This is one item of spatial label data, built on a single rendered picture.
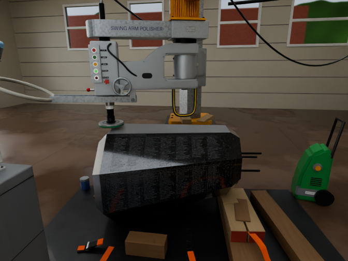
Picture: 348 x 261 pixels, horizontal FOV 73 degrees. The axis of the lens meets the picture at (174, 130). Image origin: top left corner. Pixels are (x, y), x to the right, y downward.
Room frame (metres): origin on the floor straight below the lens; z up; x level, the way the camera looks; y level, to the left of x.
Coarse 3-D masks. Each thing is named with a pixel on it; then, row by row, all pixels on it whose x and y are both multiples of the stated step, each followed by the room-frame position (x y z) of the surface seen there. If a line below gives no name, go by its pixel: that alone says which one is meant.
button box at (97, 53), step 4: (96, 48) 1.87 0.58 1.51; (92, 52) 1.87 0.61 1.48; (96, 52) 1.87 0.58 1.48; (92, 60) 1.86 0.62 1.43; (96, 60) 1.87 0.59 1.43; (92, 64) 1.86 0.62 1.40; (100, 64) 1.88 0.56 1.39; (92, 68) 1.86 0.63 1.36; (96, 68) 1.87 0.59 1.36; (100, 68) 1.87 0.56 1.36; (92, 72) 1.86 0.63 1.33; (100, 72) 1.87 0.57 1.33; (92, 76) 1.86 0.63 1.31; (100, 76) 1.87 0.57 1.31; (92, 80) 1.86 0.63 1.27; (96, 80) 1.87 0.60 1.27; (100, 80) 1.87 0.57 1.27
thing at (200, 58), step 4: (200, 52) 2.64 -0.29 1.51; (196, 56) 2.33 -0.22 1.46; (200, 56) 2.62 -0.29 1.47; (204, 56) 2.67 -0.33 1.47; (196, 60) 2.35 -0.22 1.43; (200, 60) 2.62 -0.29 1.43; (204, 60) 2.67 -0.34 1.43; (196, 64) 2.27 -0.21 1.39; (200, 64) 2.62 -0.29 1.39; (204, 64) 2.67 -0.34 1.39; (196, 68) 2.37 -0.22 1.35; (200, 68) 2.62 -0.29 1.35; (204, 68) 2.67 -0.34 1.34; (196, 72) 2.39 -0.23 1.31; (200, 72) 2.62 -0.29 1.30; (204, 72) 2.67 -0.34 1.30; (196, 76) 2.61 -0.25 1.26
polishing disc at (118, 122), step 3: (105, 120) 2.07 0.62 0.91; (117, 120) 2.07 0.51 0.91; (120, 120) 2.07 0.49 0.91; (99, 123) 1.95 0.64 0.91; (102, 123) 1.95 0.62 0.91; (105, 123) 1.95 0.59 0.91; (108, 123) 1.95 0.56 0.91; (111, 123) 1.95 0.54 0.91; (114, 123) 1.95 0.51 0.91; (117, 123) 1.95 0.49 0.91; (120, 123) 1.95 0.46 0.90
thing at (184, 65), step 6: (174, 60) 2.09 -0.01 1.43; (180, 60) 2.03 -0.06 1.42; (186, 60) 2.03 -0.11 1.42; (192, 60) 2.05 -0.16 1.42; (174, 66) 2.09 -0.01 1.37; (180, 66) 2.03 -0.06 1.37; (186, 66) 2.03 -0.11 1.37; (192, 66) 2.05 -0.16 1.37; (174, 72) 2.09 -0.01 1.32; (180, 72) 2.03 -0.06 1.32; (186, 72) 2.03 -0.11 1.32; (192, 72) 2.05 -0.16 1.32; (180, 78) 2.04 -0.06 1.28; (186, 78) 2.04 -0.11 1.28; (192, 78) 2.07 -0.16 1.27
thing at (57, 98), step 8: (56, 96) 1.88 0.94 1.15; (64, 96) 1.89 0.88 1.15; (72, 96) 1.90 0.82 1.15; (80, 96) 1.91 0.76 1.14; (88, 96) 1.92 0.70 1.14; (96, 96) 1.93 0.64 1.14; (104, 96) 1.94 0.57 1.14; (112, 96) 1.95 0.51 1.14; (120, 96) 1.96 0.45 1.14; (128, 96) 1.97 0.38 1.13; (136, 96) 1.99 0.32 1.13
